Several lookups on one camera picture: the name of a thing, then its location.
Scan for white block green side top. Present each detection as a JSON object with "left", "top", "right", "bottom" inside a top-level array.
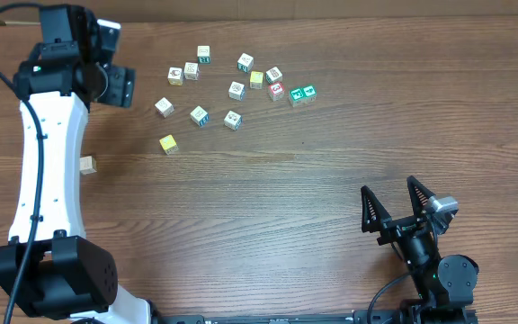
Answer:
[{"left": 197, "top": 45, "right": 210, "bottom": 64}]

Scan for white block blue letter side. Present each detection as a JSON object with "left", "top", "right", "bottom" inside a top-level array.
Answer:
[{"left": 190, "top": 106, "right": 210, "bottom": 127}]

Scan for white block dark green side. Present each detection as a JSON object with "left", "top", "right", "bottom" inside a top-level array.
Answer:
[{"left": 265, "top": 67, "right": 282, "bottom": 85}]

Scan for plain white wooden block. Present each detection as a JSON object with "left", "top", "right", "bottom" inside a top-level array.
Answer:
[{"left": 155, "top": 97, "right": 174, "bottom": 118}]

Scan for green framed block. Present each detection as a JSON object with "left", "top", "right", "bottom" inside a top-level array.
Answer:
[
  {"left": 302, "top": 85, "right": 317, "bottom": 104},
  {"left": 289, "top": 87, "right": 306, "bottom": 107}
]

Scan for white block teal side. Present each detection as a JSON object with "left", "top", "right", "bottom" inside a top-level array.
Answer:
[{"left": 237, "top": 53, "right": 254, "bottom": 73}]

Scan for white block yellow side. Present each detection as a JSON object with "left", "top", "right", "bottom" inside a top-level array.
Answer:
[{"left": 167, "top": 67, "right": 183, "bottom": 86}]

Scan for green framed block left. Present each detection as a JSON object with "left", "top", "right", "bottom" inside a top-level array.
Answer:
[{"left": 289, "top": 87, "right": 306, "bottom": 107}]

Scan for white block blue number side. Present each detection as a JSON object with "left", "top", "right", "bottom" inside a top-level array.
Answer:
[{"left": 224, "top": 111, "right": 242, "bottom": 131}]

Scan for yellow topped wooden block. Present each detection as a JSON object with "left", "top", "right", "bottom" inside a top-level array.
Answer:
[{"left": 159, "top": 134, "right": 179, "bottom": 155}]

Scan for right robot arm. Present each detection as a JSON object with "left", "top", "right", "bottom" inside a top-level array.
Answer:
[{"left": 353, "top": 175, "right": 479, "bottom": 324}]

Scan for green framed block right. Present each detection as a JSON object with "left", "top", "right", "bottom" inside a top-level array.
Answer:
[{"left": 302, "top": 85, "right": 317, "bottom": 104}]

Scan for pale yellow block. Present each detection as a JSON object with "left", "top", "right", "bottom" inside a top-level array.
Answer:
[{"left": 249, "top": 71, "right": 263, "bottom": 89}]

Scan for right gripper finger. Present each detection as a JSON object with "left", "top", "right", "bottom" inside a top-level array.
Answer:
[
  {"left": 406, "top": 175, "right": 434, "bottom": 216},
  {"left": 361, "top": 185, "right": 392, "bottom": 233}
]

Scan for white block brown print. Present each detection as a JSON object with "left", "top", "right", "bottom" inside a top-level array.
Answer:
[{"left": 183, "top": 62, "right": 200, "bottom": 80}]

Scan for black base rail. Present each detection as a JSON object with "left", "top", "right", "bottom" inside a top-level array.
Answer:
[{"left": 150, "top": 310, "right": 418, "bottom": 324}]

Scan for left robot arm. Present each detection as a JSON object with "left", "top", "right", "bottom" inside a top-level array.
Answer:
[{"left": 0, "top": 4, "right": 162, "bottom": 323}]

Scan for red framed number block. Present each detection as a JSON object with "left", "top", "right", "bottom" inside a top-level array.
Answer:
[{"left": 268, "top": 82, "right": 285, "bottom": 102}]

